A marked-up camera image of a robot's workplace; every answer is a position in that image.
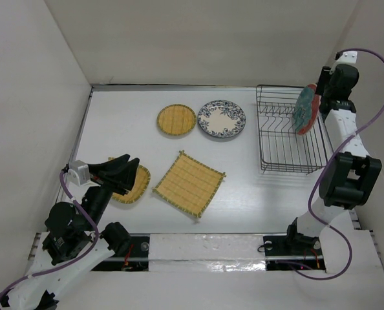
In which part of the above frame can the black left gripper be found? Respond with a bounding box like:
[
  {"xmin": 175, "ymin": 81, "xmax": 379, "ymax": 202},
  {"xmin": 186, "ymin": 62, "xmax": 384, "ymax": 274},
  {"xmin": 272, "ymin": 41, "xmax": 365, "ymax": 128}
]
[{"xmin": 83, "ymin": 152, "xmax": 140, "ymax": 229}]

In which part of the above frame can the rounded bamboo tray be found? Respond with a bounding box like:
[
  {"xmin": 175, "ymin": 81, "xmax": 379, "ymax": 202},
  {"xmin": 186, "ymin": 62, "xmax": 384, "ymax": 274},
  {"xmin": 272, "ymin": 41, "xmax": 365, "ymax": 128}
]
[{"xmin": 112, "ymin": 165, "xmax": 151, "ymax": 204}]

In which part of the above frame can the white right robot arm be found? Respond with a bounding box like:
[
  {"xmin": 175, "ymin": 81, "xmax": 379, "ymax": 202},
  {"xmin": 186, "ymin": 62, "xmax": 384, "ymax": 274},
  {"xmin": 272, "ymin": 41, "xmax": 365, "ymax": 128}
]
[{"xmin": 284, "ymin": 64, "xmax": 382, "ymax": 254}]

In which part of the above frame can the red and teal floral plate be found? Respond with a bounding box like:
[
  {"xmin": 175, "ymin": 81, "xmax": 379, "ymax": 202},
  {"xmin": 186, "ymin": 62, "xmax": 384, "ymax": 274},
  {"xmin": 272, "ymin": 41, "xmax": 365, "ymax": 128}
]
[{"xmin": 293, "ymin": 84, "xmax": 320, "ymax": 135}]

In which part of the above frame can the blue and white floral plate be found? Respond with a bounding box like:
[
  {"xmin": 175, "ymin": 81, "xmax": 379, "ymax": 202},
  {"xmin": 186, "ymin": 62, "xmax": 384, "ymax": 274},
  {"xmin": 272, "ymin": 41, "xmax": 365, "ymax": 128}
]
[{"xmin": 197, "ymin": 99, "xmax": 246, "ymax": 139}]

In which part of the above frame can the grey wire dish rack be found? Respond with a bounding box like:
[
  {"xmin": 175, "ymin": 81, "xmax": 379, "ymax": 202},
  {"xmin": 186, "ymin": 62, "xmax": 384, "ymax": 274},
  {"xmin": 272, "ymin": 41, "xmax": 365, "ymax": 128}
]
[{"xmin": 256, "ymin": 85, "xmax": 330, "ymax": 174}]

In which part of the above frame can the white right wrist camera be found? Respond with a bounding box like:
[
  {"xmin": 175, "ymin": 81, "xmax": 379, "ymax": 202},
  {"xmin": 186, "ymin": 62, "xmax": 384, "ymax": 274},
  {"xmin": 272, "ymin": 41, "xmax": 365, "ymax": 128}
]
[{"xmin": 334, "ymin": 50, "xmax": 357, "ymax": 65}]

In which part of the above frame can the square bamboo mat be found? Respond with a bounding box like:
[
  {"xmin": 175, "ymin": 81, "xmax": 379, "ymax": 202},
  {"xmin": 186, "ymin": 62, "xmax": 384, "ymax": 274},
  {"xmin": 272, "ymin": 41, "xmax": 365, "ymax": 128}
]
[{"xmin": 153, "ymin": 150, "xmax": 226, "ymax": 218}]

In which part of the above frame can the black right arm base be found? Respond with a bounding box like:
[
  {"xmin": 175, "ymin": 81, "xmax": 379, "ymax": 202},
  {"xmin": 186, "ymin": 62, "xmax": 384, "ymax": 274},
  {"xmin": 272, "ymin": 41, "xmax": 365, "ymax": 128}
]
[{"xmin": 257, "ymin": 234, "xmax": 326, "ymax": 271}]

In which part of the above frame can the round bamboo tray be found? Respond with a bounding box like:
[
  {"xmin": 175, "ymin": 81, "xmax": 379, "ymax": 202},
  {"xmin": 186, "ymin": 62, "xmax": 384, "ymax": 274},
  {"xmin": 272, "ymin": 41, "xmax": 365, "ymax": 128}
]
[{"xmin": 156, "ymin": 104, "xmax": 197, "ymax": 136}]

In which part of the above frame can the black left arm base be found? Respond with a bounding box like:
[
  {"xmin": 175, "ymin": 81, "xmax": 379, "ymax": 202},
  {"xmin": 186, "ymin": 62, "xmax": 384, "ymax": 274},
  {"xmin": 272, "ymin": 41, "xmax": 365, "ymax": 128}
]
[{"xmin": 92, "ymin": 234, "xmax": 150, "ymax": 272}]

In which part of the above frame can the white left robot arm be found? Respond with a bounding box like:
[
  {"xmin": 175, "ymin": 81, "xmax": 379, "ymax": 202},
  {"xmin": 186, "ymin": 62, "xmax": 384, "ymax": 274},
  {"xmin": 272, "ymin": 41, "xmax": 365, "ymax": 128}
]
[{"xmin": 0, "ymin": 154, "xmax": 140, "ymax": 309}]

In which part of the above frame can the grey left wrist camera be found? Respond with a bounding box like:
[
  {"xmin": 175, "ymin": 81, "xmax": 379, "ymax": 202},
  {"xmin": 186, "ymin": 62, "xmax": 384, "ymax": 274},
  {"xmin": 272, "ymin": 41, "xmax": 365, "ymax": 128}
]
[{"xmin": 67, "ymin": 160, "xmax": 91, "ymax": 186}]

